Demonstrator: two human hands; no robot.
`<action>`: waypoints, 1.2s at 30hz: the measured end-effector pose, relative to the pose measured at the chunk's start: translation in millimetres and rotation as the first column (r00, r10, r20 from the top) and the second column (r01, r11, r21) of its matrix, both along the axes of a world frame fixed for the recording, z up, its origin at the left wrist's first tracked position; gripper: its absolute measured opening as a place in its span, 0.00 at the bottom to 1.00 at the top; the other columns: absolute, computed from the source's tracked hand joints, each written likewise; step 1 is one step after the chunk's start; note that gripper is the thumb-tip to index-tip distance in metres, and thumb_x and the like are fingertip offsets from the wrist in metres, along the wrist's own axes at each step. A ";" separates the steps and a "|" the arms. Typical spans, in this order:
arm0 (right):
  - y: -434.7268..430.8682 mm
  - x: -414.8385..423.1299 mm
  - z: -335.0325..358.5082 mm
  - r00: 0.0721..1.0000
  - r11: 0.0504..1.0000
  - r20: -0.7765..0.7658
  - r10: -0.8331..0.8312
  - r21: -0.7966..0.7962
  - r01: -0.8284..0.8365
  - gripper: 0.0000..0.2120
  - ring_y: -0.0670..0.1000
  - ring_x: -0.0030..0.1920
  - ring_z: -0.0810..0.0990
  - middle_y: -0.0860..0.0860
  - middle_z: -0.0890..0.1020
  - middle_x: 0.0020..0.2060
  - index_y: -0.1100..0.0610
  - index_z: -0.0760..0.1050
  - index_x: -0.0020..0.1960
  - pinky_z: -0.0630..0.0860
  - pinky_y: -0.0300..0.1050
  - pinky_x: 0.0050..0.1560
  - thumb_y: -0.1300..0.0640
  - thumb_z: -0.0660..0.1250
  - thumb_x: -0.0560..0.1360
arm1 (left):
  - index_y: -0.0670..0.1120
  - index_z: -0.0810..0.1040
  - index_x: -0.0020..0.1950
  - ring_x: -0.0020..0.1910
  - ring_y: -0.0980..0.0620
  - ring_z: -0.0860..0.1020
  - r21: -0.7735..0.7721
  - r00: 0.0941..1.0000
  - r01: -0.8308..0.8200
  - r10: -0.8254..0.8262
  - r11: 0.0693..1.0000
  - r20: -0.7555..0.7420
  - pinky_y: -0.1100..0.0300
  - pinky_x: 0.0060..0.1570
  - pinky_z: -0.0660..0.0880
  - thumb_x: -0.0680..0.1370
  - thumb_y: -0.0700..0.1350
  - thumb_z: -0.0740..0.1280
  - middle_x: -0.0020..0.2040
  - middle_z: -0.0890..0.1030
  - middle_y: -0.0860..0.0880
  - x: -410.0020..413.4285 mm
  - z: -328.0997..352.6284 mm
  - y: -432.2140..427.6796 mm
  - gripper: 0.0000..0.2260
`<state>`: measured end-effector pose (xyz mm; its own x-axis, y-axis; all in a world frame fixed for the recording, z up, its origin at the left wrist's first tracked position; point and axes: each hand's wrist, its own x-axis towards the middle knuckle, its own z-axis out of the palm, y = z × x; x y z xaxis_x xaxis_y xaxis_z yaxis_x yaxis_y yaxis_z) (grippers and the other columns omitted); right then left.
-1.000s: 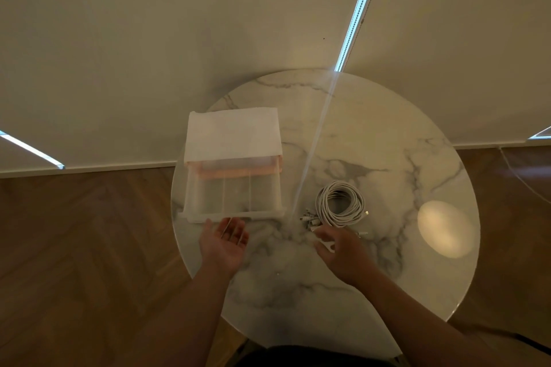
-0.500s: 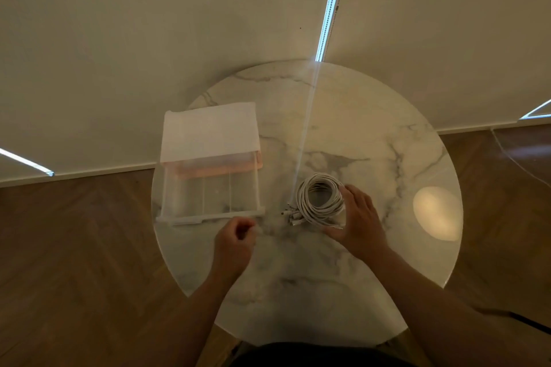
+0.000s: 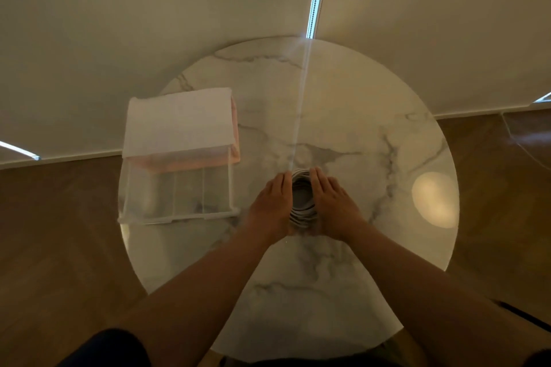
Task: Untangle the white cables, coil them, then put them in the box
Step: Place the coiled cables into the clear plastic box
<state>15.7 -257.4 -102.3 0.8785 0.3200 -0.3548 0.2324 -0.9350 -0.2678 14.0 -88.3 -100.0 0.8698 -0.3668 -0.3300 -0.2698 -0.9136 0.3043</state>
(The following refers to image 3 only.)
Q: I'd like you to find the person's left hand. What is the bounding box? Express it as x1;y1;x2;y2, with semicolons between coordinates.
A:
246;171;295;246

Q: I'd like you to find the person's right hand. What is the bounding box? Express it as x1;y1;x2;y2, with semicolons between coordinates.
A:
308;166;370;244

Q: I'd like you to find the long white cable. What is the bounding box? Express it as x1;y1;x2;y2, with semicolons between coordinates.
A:
289;167;320;230

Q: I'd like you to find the clear plastic drawer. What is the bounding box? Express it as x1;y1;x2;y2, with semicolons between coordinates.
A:
117;158;240;226

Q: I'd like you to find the pink white storage box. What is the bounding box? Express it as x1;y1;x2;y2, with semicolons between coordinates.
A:
122;87;242;174

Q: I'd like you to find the person's right forearm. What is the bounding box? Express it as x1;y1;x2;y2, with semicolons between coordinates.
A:
344;222;551;367

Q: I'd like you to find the person's left forearm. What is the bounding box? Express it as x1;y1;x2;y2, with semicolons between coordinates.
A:
116;224;276;367

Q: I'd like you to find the person's black clothing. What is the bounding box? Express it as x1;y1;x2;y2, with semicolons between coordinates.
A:
58;327;551;367

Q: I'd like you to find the beige roller blind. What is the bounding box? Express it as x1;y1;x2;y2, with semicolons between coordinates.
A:
316;0;551;120
0;0;321;170

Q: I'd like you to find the thin white floor cord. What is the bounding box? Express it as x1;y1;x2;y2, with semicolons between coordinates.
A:
501;112;551;172

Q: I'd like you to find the black cord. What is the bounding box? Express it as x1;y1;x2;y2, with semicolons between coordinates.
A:
495;300;551;333

